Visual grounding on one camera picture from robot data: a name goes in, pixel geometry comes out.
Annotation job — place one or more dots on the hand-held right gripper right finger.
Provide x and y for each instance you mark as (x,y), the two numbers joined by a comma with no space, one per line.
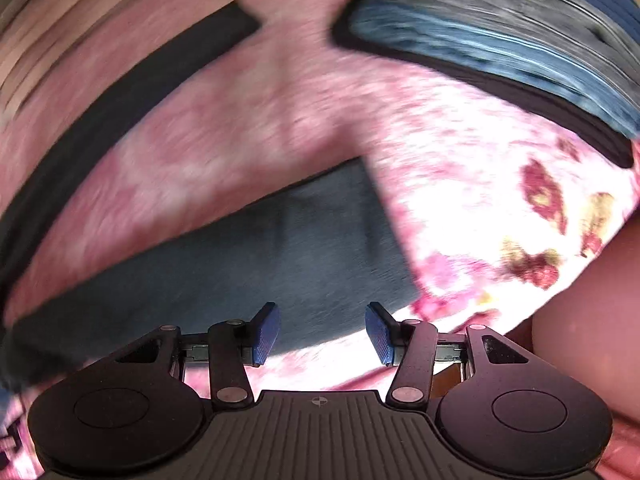
(378,332)

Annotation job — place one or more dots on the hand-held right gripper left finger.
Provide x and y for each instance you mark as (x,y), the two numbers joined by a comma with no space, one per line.
(266,332)

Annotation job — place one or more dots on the dark blue pants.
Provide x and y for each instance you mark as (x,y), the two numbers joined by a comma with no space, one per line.
(250,260)

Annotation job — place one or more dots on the person's leg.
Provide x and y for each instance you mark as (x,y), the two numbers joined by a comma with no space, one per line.
(590,320)

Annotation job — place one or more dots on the pink floral blanket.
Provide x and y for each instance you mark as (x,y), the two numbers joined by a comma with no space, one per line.
(300,100)

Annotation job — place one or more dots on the black folded garment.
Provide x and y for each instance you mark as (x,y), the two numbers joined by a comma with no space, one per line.
(617,152)

